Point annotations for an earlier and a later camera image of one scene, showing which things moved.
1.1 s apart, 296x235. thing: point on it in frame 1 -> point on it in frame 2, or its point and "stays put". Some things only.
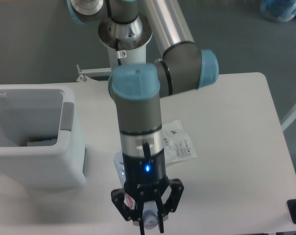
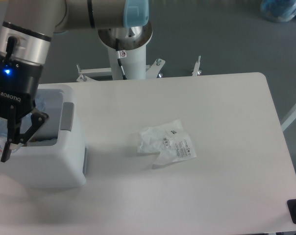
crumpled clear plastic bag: x=178 y=145 stays put
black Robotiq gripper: x=146 y=177 -> x=14 y=88
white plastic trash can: x=37 y=137 stays put
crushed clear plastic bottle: x=150 y=212 -> x=0 y=137
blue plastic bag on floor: x=283 y=11 stays put
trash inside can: x=45 y=143 stays put
